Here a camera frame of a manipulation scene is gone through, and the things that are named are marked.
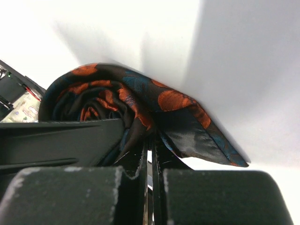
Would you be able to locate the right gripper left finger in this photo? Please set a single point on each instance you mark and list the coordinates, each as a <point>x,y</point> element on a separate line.
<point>61,173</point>

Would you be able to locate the black tie orange flowers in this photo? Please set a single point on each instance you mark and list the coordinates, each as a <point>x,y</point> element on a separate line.
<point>146,107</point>

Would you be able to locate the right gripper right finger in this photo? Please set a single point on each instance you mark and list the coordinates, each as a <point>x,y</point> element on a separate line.
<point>183,196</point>

